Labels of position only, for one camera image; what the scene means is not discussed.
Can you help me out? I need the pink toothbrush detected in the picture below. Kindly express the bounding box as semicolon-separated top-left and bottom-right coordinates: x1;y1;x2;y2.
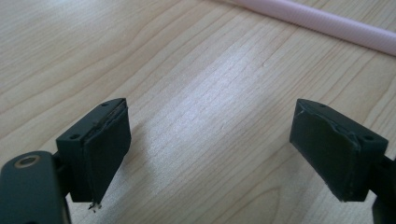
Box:
232;0;396;57

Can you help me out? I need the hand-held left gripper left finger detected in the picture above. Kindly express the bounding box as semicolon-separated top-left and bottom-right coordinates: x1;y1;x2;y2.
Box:
55;97;132;213

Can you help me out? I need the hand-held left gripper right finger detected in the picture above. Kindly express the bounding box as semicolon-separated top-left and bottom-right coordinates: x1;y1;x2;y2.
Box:
289;98;389;203

